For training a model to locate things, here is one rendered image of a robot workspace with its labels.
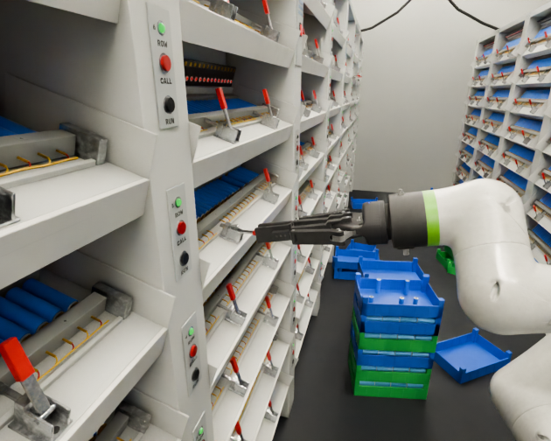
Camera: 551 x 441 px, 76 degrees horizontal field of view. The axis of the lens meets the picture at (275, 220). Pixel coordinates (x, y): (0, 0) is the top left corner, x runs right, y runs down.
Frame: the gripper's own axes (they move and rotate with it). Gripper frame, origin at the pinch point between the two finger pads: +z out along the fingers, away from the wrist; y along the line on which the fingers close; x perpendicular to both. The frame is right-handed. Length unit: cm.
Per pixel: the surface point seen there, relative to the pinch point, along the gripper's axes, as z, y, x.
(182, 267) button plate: 5.4, -23.1, 4.4
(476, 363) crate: -52, 95, -108
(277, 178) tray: 10.2, 40.6, 2.5
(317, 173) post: 12, 113, -12
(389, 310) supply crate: -17, 63, -58
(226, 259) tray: 7.2, -7.6, -1.7
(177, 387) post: 8.8, -27.1, -11.6
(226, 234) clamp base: 9.5, -0.9, 0.7
